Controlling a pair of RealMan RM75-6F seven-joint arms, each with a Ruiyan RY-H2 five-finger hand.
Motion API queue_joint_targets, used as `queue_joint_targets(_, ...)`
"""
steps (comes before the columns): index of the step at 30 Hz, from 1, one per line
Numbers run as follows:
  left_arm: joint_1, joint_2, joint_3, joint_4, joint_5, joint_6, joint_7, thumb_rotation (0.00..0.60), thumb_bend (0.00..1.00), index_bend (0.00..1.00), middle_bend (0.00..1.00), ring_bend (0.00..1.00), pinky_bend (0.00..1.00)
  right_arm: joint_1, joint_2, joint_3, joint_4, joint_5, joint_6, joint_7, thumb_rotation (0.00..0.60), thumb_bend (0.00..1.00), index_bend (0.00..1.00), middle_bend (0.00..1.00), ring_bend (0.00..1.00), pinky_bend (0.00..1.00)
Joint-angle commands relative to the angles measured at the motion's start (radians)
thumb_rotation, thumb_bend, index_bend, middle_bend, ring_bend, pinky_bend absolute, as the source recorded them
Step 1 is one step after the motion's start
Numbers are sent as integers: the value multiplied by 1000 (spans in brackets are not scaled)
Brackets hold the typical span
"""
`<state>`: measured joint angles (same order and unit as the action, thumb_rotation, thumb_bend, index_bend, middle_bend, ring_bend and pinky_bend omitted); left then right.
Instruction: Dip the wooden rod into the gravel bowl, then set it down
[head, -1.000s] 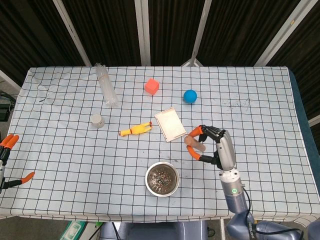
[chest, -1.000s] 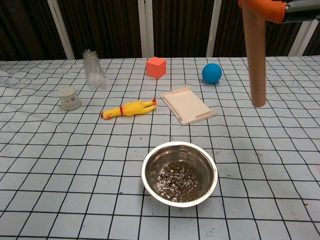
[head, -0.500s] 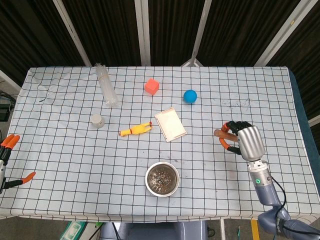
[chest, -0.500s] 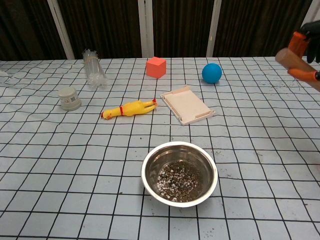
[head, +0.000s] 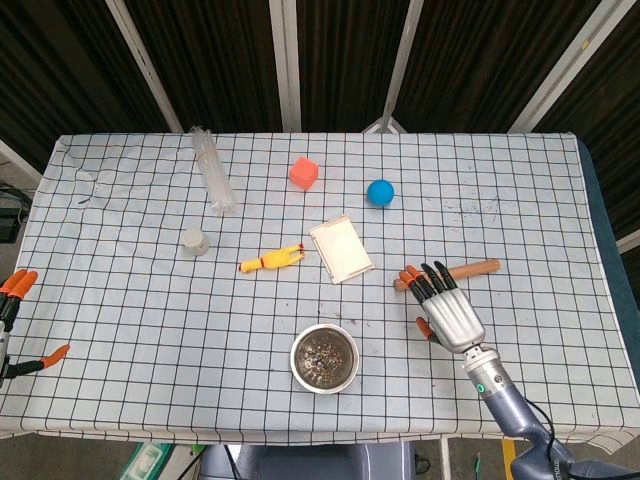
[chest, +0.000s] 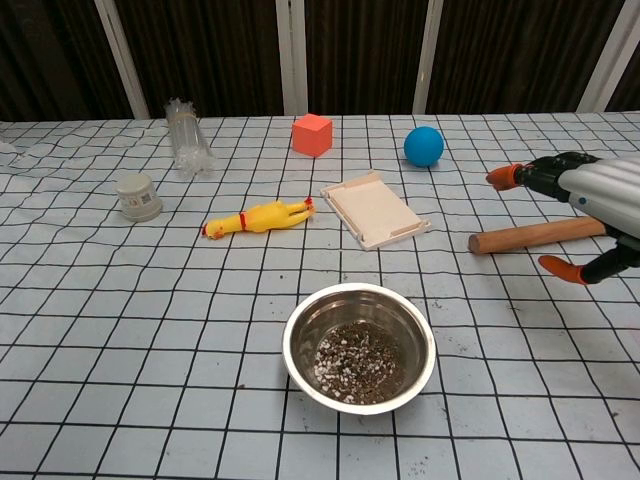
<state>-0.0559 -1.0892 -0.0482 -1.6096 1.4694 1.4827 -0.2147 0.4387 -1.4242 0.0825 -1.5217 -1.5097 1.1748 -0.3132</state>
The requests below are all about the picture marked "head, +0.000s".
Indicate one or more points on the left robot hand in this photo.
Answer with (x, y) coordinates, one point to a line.
(17, 285)

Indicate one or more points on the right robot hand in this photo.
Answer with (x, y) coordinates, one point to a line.
(452, 317)

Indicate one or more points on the wooden rolling pin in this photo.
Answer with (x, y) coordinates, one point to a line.
(475, 269)

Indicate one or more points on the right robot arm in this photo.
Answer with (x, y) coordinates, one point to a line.
(510, 410)

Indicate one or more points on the stainless steel bowl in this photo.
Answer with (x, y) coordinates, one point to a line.
(295, 370)

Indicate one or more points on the black floor device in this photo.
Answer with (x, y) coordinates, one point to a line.
(10, 215)

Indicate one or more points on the beige plastic tray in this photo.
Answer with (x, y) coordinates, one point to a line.
(342, 250)

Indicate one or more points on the crushed dark granules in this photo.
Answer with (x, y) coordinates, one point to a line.
(322, 359)

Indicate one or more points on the checked white tablecloth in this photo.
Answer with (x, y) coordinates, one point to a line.
(150, 325)

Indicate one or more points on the blue ball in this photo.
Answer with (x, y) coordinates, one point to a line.
(380, 193)

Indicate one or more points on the grey cylindrical jar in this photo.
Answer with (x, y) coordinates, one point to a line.
(195, 242)

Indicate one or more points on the blue table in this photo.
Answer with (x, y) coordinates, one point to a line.
(600, 200)

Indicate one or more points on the yellow rubber chicken toy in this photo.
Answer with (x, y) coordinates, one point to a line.
(272, 259)

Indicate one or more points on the grey robot torso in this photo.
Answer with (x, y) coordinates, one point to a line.
(310, 462)

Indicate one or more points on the orange cube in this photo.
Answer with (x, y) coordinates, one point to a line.
(303, 172)

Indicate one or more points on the green and white box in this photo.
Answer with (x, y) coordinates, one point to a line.
(147, 462)

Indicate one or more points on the clear plastic tube bundle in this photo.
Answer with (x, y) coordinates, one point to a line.
(215, 175)

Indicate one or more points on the white frame post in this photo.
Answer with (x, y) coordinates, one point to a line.
(565, 65)
(397, 75)
(629, 241)
(145, 65)
(286, 65)

